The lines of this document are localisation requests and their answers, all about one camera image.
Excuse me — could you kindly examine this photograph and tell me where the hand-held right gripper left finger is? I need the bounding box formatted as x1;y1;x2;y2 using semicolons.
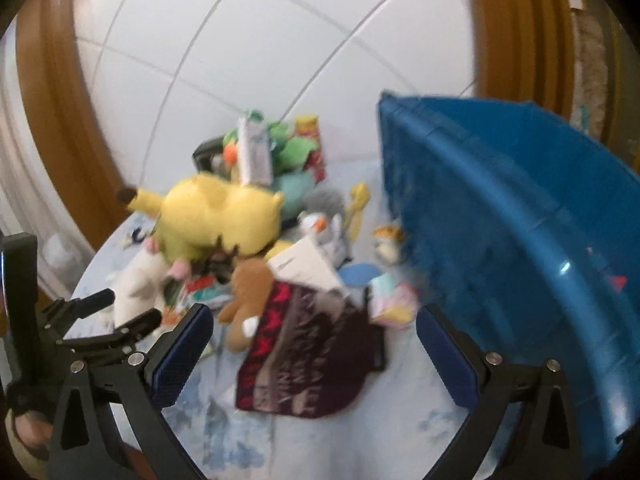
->
47;302;216;480

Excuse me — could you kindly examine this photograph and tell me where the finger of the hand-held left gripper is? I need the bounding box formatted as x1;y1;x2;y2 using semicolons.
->
75;288;116;313
116;308;163;341

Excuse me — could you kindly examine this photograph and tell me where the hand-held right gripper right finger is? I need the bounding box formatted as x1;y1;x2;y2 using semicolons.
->
415;304;583;480

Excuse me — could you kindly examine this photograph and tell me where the dark maroon knit hat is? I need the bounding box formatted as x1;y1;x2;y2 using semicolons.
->
235;280;387;419

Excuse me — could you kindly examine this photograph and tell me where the blue plastic container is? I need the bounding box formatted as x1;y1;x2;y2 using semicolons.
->
377;91;640;467

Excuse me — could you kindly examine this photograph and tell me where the person's left hand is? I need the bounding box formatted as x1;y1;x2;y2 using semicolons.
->
5;410;51;461

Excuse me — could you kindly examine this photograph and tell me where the white plush toy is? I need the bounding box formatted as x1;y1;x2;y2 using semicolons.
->
99;247;169;332

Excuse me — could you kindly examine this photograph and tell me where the teal green toy package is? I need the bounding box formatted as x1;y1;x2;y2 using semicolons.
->
167;272;236;311

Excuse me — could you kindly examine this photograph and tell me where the pastel doll box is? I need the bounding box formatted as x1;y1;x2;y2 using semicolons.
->
367;275;422;329

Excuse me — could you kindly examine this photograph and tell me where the brown plush toy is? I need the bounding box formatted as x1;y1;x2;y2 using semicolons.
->
217;257;277;354

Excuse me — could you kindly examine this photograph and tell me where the light blue disc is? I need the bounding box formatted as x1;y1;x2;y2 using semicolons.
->
339;263;384;289

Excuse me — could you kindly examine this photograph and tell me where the small orange white figure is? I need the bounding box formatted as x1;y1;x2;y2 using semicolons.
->
372;222;409;264

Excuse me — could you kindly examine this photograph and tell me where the blue white printed tablecloth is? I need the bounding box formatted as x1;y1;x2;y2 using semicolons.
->
65;160;501;480

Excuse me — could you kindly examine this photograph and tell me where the yellow plush toy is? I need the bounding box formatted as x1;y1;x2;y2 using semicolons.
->
116;172;287;264

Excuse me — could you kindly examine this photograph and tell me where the white paper tag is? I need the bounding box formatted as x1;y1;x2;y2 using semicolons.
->
266;237;352;302

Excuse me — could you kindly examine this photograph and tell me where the small yellow toy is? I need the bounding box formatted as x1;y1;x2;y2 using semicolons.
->
347;182;372;239

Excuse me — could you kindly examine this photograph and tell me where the grey white bird plush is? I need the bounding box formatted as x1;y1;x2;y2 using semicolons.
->
297;190;352;267

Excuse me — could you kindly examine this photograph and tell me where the teal plush toy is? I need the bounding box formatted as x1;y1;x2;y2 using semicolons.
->
274;170;317;212

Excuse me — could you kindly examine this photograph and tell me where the green plush toy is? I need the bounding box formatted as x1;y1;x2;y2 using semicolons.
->
272;120;322;172

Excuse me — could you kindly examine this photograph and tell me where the red yellow box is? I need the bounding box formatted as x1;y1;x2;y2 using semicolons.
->
292;115;327;184

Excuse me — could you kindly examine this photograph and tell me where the wooden door frame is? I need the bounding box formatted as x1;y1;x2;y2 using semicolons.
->
15;0;142;257
462;0;576;122

